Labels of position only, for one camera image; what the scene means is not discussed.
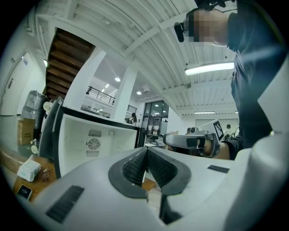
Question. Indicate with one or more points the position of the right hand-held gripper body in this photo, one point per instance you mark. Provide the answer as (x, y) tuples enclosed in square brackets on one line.
[(216, 130)]

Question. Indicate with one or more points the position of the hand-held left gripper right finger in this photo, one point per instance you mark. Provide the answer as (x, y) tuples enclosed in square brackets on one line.
[(203, 194)]

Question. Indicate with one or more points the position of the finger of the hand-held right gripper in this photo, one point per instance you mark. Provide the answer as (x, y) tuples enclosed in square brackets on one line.
[(178, 139)]

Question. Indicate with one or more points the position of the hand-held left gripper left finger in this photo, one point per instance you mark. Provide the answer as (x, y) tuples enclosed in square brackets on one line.
[(94, 203)]

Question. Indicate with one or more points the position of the black mini fridge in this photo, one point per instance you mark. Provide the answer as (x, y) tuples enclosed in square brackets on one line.
[(74, 139)]

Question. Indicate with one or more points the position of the person's right forearm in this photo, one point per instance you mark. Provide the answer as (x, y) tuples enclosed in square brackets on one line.
[(223, 151)]

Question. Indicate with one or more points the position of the long ceiling tube light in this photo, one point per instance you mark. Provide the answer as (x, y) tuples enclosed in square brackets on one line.
[(210, 68), (204, 112)]

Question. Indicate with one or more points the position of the black framed glass door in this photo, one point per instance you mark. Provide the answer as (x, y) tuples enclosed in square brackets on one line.
[(155, 117)]

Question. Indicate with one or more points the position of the wooden table with hairpin legs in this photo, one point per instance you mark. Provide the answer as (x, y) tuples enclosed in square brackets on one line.
[(48, 180)]

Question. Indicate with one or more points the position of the small brown item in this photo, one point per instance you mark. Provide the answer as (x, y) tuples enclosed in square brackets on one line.
[(46, 174)]

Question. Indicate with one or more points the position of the smartphone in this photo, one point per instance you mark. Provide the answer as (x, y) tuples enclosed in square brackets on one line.
[(24, 190)]

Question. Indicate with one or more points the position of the person's black clothing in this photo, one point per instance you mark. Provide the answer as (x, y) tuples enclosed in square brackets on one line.
[(253, 67)]

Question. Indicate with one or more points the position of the white tissue pack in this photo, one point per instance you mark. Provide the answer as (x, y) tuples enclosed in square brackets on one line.
[(29, 168)]

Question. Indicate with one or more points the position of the black cabinet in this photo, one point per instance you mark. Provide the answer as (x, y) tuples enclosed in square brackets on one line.
[(48, 130)]

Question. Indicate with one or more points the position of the black metal railing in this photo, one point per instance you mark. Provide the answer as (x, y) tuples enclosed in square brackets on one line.
[(101, 94)]

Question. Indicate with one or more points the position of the cardboard box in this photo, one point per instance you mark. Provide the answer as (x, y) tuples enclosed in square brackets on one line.
[(26, 132)]

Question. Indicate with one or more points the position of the person's head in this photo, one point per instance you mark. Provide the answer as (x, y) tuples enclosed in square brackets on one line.
[(207, 27)]

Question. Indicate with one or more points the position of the plastic wrapped grey column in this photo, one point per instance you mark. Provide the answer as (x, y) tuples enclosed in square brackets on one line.
[(34, 108)]

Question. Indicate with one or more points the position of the wooden staircase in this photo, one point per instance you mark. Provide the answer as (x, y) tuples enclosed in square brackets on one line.
[(65, 61)]

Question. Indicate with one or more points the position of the white door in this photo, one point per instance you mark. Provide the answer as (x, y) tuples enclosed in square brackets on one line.
[(15, 85)]

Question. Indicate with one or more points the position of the black head-mounted camera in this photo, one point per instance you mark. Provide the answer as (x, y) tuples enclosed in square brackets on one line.
[(180, 31)]

